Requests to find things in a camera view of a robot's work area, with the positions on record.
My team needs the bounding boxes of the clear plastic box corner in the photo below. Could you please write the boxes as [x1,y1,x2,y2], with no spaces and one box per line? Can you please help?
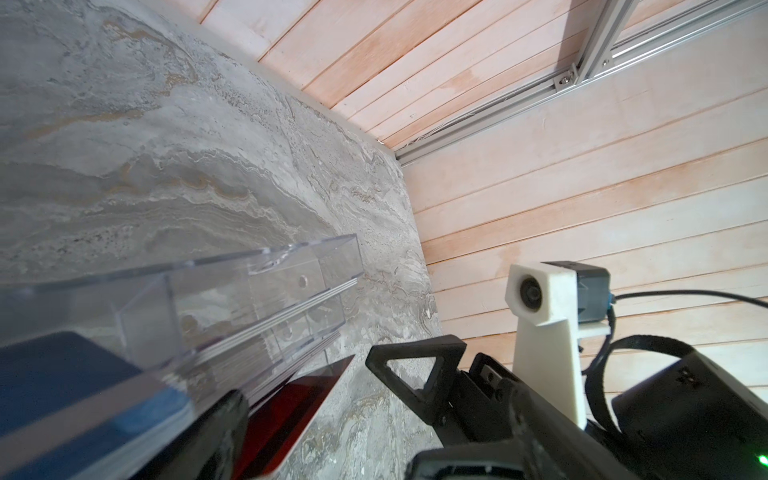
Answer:
[1,235,363,435]

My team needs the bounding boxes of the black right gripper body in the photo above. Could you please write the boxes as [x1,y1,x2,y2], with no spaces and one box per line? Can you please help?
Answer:
[447,354,636,479]

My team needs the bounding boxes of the blue credit card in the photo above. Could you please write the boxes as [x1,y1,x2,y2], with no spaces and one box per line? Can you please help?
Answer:
[1,332,195,479]

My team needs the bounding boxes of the red credit card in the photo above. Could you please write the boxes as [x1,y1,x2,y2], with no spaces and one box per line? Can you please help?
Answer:
[232,355,354,479]

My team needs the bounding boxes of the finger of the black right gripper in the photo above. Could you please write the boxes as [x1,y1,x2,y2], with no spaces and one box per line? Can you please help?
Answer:
[404,441,525,480]
[365,335,467,425]

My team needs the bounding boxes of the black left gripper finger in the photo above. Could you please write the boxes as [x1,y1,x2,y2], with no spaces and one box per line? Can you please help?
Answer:
[132,390,249,479]

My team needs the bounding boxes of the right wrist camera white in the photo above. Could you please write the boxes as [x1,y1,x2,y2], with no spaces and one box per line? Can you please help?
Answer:
[505,261,612,428]

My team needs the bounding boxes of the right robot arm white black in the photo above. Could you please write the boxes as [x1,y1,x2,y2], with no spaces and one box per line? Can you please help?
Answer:
[366,335,767,479]

